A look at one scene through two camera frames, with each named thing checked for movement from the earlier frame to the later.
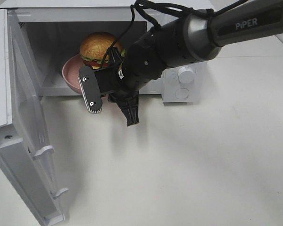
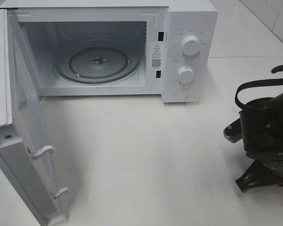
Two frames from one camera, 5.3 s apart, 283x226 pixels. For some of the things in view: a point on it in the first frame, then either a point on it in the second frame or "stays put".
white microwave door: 19,132 stays put
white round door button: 182,93 stays put
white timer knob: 186,75 stays put
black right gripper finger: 129,102 → 257,174
